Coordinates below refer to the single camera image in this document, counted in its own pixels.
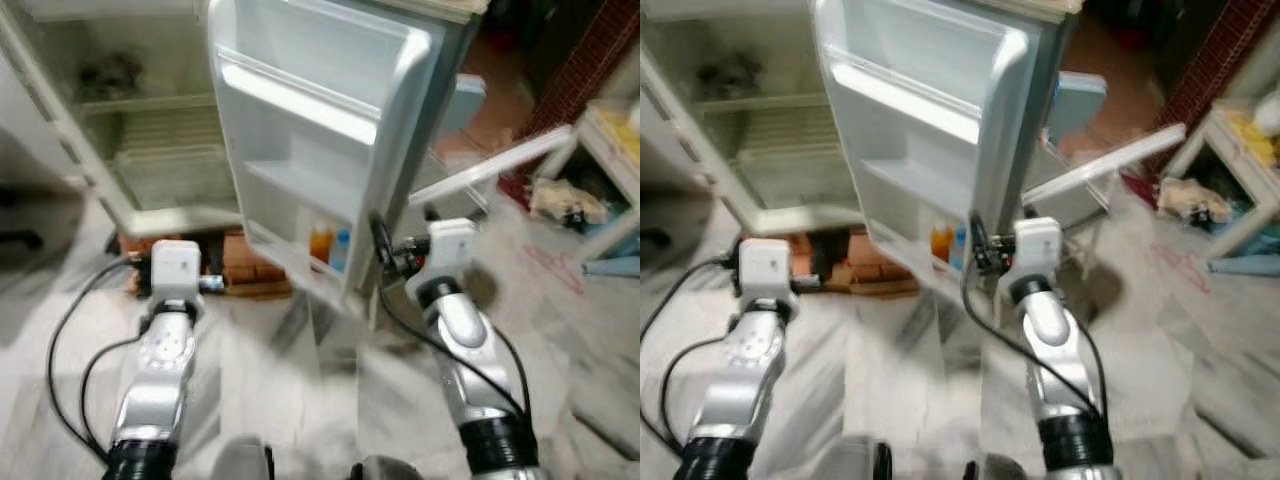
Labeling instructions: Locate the grey fridge door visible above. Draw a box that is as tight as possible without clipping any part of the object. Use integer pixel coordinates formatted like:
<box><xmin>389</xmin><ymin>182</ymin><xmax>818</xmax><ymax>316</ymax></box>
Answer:
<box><xmin>812</xmin><ymin>0</ymin><xmax>1086</xmax><ymax>301</ymax></box>
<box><xmin>207</xmin><ymin>0</ymin><xmax>491</xmax><ymax>321</ymax></box>

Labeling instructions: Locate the grey fridge body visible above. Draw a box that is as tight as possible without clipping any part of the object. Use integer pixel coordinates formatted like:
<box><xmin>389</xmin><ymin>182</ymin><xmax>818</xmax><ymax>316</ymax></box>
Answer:
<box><xmin>640</xmin><ymin>0</ymin><xmax>871</xmax><ymax>236</ymax></box>
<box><xmin>0</xmin><ymin>0</ymin><xmax>251</xmax><ymax>238</ymax></box>

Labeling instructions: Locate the orange clay brick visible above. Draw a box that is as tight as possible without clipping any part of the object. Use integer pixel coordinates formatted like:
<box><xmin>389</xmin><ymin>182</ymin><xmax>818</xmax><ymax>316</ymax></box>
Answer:
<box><xmin>797</xmin><ymin>232</ymin><xmax>881</xmax><ymax>296</ymax></box>
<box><xmin>222</xmin><ymin>232</ymin><xmax>293</xmax><ymax>298</ymax></box>
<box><xmin>118</xmin><ymin>235</ymin><xmax>156</xmax><ymax>296</ymax></box>

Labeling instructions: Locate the pink clothes hanger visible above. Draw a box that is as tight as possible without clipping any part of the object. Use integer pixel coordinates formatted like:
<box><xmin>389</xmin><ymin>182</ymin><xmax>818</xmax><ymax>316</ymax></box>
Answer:
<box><xmin>522</xmin><ymin>243</ymin><xmax>586</xmax><ymax>296</ymax></box>
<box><xmin>1150</xmin><ymin>243</ymin><xmax>1213</xmax><ymax>294</ymax></box>

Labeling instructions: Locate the light blue child chair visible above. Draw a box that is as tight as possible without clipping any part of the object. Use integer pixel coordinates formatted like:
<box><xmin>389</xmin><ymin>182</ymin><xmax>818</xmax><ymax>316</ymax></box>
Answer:
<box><xmin>437</xmin><ymin>73</ymin><xmax>488</xmax><ymax>141</ymax></box>
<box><xmin>1045</xmin><ymin>72</ymin><xmax>1109</xmax><ymax>146</ymax></box>

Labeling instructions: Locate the beige crumpled bag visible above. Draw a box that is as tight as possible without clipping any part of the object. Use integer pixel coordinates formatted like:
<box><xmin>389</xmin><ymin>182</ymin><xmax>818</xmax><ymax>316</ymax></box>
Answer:
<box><xmin>528</xmin><ymin>178</ymin><xmax>609</xmax><ymax>226</ymax></box>
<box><xmin>1158</xmin><ymin>178</ymin><xmax>1233</xmax><ymax>223</ymax></box>

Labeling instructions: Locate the yellow packet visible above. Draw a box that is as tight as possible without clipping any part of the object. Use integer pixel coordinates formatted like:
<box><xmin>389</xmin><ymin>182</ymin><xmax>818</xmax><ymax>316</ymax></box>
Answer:
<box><xmin>600</xmin><ymin>105</ymin><xmax>641</xmax><ymax>161</ymax></box>
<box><xmin>1235</xmin><ymin>105</ymin><xmax>1280</xmax><ymax>166</ymax></box>

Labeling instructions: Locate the dark food bag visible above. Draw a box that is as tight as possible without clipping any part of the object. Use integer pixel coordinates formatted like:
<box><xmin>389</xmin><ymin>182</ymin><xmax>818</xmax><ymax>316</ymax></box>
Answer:
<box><xmin>80</xmin><ymin>55</ymin><xmax>141</xmax><ymax>96</ymax></box>
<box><xmin>695</xmin><ymin>55</ymin><xmax>766</xmax><ymax>96</ymax></box>

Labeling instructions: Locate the white side table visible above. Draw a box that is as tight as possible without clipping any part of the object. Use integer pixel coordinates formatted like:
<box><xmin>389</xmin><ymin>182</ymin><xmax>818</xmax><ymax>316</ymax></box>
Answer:
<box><xmin>1165</xmin><ymin>100</ymin><xmax>1280</xmax><ymax>263</ymax></box>
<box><xmin>575</xmin><ymin>100</ymin><xmax>641</xmax><ymax>263</ymax></box>

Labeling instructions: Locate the grey left robot leg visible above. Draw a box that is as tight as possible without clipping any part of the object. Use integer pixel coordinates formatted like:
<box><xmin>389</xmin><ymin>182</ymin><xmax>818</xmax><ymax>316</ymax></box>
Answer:
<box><xmin>840</xmin><ymin>435</ymin><xmax>893</xmax><ymax>480</ymax></box>
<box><xmin>215</xmin><ymin>435</ymin><xmax>276</xmax><ymax>480</ymax></box>

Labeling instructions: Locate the grey robot leg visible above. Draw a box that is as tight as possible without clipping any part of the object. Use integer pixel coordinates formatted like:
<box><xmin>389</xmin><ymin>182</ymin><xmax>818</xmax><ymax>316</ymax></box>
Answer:
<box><xmin>215</xmin><ymin>435</ymin><xmax>276</xmax><ymax>480</ymax></box>
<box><xmin>350</xmin><ymin>455</ymin><xmax>421</xmax><ymax>480</ymax></box>
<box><xmin>840</xmin><ymin>435</ymin><xmax>893</xmax><ymax>480</ymax></box>
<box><xmin>965</xmin><ymin>455</ymin><xmax>1031</xmax><ymax>480</ymax></box>

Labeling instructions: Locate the grey right robot leg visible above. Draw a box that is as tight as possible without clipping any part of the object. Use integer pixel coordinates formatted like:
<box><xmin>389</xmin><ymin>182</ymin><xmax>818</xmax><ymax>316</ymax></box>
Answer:
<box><xmin>965</xmin><ymin>455</ymin><xmax>1031</xmax><ymax>480</ymax></box>
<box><xmin>350</xmin><ymin>455</ymin><xmax>421</xmax><ymax>480</ymax></box>

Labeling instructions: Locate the red tiled pillar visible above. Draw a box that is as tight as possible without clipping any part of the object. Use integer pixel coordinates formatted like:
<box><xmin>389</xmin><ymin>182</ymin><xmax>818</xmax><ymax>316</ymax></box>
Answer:
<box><xmin>520</xmin><ymin>0</ymin><xmax>641</xmax><ymax>136</ymax></box>
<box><xmin>1150</xmin><ymin>0</ymin><xmax>1280</xmax><ymax>126</ymax></box>

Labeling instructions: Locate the clear plastic bag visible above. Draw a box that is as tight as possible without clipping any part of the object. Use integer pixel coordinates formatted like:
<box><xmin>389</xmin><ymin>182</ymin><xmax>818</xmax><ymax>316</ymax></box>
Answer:
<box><xmin>1252</xmin><ymin>88</ymin><xmax>1280</xmax><ymax>136</ymax></box>

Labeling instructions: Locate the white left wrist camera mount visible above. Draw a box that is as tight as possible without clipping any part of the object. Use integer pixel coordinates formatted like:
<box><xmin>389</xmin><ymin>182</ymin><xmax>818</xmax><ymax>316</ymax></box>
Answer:
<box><xmin>740</xmin><ymin>238</ymin><xmax>798</xmax><ymax>304</ymax></box>
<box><xmin>150</xmin><ymin>240</ymin><xmax>203</xmax><ymax>303</ymax></box>

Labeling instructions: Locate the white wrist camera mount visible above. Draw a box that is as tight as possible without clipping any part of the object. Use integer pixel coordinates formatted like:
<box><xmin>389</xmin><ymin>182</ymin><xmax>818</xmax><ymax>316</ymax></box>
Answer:
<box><xmin>740</xmin><ymin>238</ymin><xmax>798</xmax><ymax>304</ymax></box>
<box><xmin>1012</xmin><ymin>216</ymin><xmax>1063</xmax><ymax>286</ymax></box>
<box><xmin>150</xmin><ymin>240</ymin><xmax>203</xmax><ymax>303</ymax></box>
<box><xmin>405</xmin><ymin>218</ymin><xmax>477</xmax><ymax>291</ymax></box>

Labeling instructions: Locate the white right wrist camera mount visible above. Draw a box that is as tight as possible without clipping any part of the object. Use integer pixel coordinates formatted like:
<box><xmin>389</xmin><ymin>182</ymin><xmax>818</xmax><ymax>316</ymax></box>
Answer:
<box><xmin>405</xmin><ymin>218</ymin><xmax>477</xmax><ymax>291</ymax></box>
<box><xmin>1012</xmin><ymin>216</ymin><xmax>1063</xmax><ymax>286</ymax></box>

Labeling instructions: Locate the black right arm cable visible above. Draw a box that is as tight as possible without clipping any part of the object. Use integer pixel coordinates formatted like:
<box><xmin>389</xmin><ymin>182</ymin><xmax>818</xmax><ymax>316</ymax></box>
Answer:
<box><xmin>960</xmin><ymin>212</ymin><xmax>1111</xmax><ymax>416</ymax></box>
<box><xmin>370</xmin><ymin>215</ymin><xmax>531</xmax><ymax>416</ymax></box>

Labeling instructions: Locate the long black left arm cable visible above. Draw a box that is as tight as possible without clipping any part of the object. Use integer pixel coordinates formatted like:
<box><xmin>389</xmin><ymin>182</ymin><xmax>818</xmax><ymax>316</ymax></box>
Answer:
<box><xmin>47</xmin><ymin>258</ymin><xmax>136</xmax><ymax>463</ymax></box>
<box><xmin>640</xmin><ymin>258</ymin><xmax>741</xmax><ymax>456</ymax></box>

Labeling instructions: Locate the short black left arm cable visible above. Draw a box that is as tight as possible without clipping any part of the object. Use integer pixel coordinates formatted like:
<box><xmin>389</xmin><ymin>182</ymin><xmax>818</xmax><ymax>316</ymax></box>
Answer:
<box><xmin>660</xmin><ymin>335</ymin><xmax>746</xmax><ymax>451</ymax></box>
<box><xmin>80</xmin><ymin>335</ymin><xmax>151</xmax><ymax>451</ymax></box>

